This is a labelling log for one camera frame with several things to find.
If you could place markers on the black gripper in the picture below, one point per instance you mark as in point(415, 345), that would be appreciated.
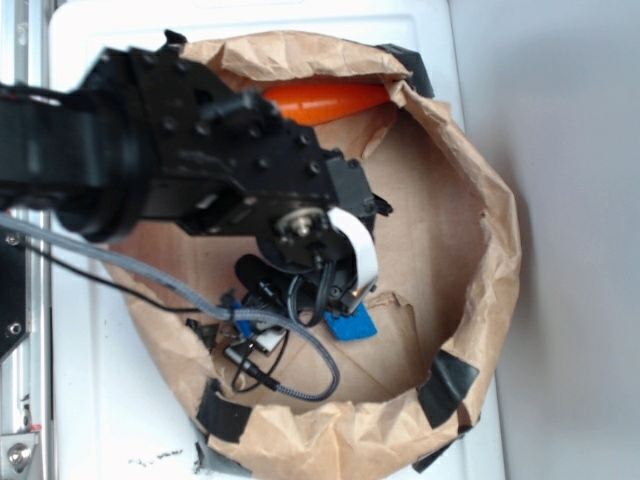
point(332, 249)

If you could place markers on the blue sponge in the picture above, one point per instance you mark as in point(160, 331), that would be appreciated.
point(357, 326)

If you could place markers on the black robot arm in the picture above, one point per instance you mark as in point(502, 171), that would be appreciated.
point(151, 136)

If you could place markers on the brown paper bag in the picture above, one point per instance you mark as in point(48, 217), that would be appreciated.
point(449, 256)

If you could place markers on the orange toy carrot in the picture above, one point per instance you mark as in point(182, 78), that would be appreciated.
point(315, 104)

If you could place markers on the black tape piece right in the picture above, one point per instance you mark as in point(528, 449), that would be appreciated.
point(450, 380)

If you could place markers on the black tape piece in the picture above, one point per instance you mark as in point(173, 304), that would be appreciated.
point(221, 418)
point(450, 380)

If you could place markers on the black tape piece left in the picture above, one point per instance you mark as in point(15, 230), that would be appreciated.
point(221, 418)

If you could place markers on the aluminium frame rail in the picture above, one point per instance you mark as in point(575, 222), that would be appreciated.
point(27, 427)

